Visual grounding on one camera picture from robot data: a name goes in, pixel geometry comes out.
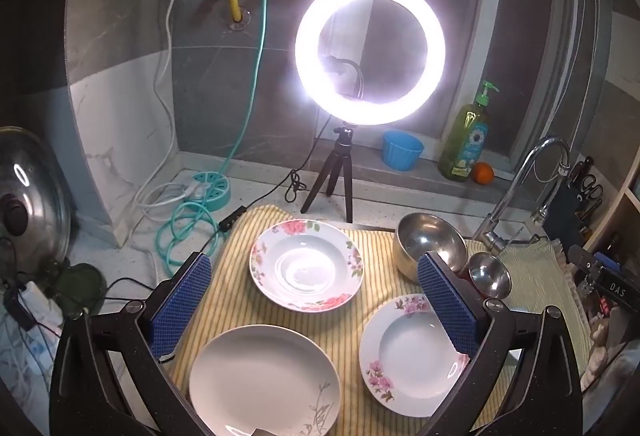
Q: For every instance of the red steel bowl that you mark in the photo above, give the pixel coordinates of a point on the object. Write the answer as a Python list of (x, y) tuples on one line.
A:
[(488, 276)]

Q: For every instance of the green dish soap bottle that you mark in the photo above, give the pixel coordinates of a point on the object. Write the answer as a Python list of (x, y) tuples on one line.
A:
[(467, 136)]

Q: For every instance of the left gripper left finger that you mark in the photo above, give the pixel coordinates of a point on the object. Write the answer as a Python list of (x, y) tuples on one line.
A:
[(86, 397)]

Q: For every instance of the red rose deep plate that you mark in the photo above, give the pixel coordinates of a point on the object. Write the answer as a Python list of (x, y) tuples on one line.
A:
[(306, 266)]

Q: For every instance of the ring light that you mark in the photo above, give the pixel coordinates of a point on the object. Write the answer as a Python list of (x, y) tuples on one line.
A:
[(318, 85)]

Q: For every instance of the orange fruit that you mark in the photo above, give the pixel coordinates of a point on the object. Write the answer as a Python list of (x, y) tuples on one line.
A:
[(482, 173)]

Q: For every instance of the large steel bowl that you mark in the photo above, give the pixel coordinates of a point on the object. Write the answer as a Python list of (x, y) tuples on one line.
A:
[(419, 233)]

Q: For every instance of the wooden shelf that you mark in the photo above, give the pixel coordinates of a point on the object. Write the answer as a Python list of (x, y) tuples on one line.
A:
[(622, 216)]

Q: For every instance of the chrome faucet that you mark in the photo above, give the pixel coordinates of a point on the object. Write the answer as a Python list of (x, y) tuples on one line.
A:
[(486, 233)]

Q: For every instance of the pink blossom deep plate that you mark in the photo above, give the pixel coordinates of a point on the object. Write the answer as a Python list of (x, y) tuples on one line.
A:
[(406, 359)]

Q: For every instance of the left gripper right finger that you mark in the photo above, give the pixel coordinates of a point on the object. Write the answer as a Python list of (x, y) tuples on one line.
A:
[(544, 396)]

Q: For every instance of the yellow striped cloth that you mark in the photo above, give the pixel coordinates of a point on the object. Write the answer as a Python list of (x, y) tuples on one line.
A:
[(539, 279)]

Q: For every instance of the white plate grey leaf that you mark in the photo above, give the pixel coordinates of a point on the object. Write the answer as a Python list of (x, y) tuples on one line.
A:
[(264, 377)]

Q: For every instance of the dark knife block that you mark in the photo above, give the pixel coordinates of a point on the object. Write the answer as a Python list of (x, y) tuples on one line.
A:
[(570, 214)]

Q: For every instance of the black tripod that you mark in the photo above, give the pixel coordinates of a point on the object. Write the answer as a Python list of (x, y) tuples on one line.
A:
[(338, 163)]

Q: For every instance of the black scissors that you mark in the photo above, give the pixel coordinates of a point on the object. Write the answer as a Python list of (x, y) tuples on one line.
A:
[(590, 188)]

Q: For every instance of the blue plastic cup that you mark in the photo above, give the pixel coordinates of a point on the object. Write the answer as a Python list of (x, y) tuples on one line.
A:
[(400, 150)]

